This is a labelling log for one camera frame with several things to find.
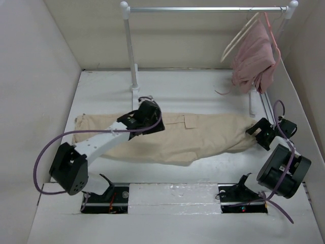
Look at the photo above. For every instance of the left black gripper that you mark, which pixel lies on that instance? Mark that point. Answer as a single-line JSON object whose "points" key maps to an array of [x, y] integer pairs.
{"points": [[155, 117]]}

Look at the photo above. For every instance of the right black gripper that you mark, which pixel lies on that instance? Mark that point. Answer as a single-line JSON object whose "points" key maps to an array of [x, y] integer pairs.
{"points": [[264, 125]]}

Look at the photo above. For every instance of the beige trousers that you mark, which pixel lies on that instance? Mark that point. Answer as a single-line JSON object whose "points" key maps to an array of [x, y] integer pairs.
{"points": [[187, 137]]}

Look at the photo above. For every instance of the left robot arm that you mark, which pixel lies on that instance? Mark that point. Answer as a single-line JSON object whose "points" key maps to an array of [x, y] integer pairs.
{"points": [[71, 162]]}

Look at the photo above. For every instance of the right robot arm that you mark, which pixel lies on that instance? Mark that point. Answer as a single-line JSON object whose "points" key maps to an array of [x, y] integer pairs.
{"points": [[276, 141]]}

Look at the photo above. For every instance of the cream wooden hanger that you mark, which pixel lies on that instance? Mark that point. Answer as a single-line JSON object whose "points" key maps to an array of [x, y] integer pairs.
{"points": [[239, 36]]}

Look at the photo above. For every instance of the pink hanging garment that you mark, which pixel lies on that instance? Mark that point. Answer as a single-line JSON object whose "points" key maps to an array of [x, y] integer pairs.
{"points": [[254, 64]]}

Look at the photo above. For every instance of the white clothes rack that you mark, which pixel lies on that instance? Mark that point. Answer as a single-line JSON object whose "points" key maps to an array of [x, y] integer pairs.
{"points": [[126, 10]]}

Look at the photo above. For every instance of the aluminium rail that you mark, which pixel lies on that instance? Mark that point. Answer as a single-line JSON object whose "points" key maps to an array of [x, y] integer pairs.
{"points": [[267, 107]]}

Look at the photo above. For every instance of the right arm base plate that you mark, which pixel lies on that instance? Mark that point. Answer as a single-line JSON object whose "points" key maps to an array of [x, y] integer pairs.
{"points": [[240, 200]]}

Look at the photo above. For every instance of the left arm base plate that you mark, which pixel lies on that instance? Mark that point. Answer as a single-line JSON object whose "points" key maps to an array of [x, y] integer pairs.
{"points": [[117, 202]]}

